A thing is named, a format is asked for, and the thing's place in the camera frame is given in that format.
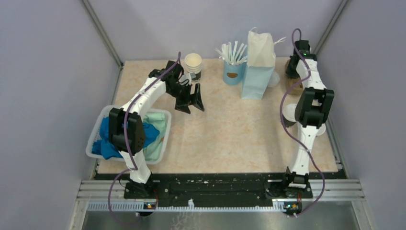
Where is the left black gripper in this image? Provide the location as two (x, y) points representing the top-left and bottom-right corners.
(167, 82), (204, 114)

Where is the stack of paper cups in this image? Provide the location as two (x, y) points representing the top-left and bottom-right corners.
(184, 53), (202, 81)

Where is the black paper coffee cup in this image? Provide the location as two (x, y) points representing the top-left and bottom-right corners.
(316, 124), (326, 137)

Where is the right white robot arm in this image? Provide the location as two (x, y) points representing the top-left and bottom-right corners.
(281, 40), (334, 197)

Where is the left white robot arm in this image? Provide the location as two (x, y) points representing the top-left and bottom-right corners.
(108, 60), (205, 198)

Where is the white plastic basket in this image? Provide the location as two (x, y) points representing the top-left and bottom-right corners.
(85, 105), (172, 165)

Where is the stack of spare lids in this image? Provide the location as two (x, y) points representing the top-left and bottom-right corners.
(267, 71), (281, 88)

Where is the blue straw holder cup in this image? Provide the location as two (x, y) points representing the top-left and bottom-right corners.
(223, 61), (246, 85)

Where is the light blue paper bag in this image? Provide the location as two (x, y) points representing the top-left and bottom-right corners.
(241, 27), (286, 100)

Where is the light green cloth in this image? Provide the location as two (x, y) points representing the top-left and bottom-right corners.
(143, 113), (167, 162)

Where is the bundle of wrapped straws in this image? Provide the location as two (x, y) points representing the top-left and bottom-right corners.
(214, 41), (248, 66)

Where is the blue cloth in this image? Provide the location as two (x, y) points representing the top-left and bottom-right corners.
(91, 117), (160, 160)

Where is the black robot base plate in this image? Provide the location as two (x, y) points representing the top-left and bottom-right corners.
(124, 173), (313, 207)

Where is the white cable duct strip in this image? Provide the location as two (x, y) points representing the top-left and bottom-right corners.
(87, 200), (285, 212)

